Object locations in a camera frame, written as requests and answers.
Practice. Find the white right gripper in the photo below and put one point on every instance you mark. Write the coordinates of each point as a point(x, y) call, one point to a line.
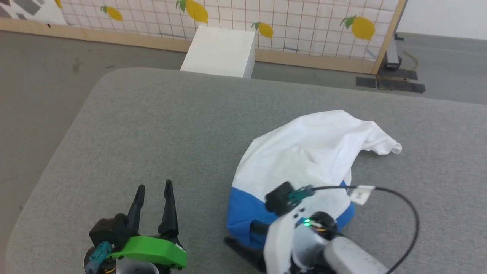
point(277, 243)

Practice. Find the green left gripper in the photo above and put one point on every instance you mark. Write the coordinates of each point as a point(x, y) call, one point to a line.
point(152, 249)

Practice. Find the white and blue garment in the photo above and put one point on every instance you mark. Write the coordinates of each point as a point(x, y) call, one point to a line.
point(304, 152)

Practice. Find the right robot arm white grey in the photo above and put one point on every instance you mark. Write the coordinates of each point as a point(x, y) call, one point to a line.
point(342, 255)

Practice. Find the white box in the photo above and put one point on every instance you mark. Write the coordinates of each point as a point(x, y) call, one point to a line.
point(220, 49)

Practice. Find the lemon-pattern grid partition panel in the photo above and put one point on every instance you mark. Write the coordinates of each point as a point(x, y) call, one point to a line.
point(304, 26)

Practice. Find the grey partition stand foot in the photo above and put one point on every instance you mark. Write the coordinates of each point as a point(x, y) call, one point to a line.
point(392, 57)

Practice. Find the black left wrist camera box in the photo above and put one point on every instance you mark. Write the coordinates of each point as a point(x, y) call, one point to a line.
point(110, 229)

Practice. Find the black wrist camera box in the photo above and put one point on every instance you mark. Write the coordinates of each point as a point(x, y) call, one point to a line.
point(110, 229)
point(279, 198)

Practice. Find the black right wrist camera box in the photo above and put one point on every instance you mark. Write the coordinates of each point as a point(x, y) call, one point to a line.
point(279, 198)

